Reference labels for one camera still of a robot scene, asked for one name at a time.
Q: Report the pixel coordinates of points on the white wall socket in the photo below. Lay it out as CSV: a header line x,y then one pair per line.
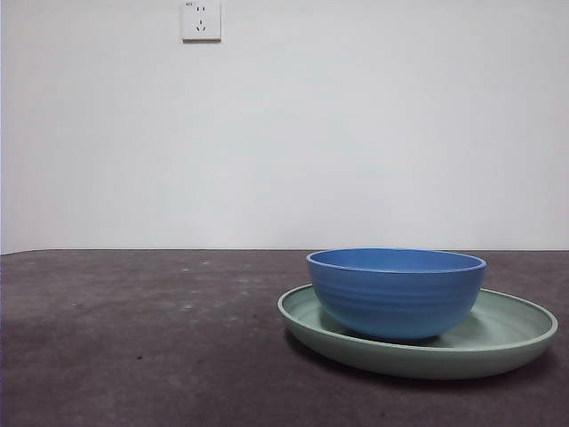
x,y
201,22

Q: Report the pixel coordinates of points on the blue ribbed bowl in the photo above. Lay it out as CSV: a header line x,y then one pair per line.
x,y
391,302

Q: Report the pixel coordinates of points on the green round plate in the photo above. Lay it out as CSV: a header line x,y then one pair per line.
x,y
400,361

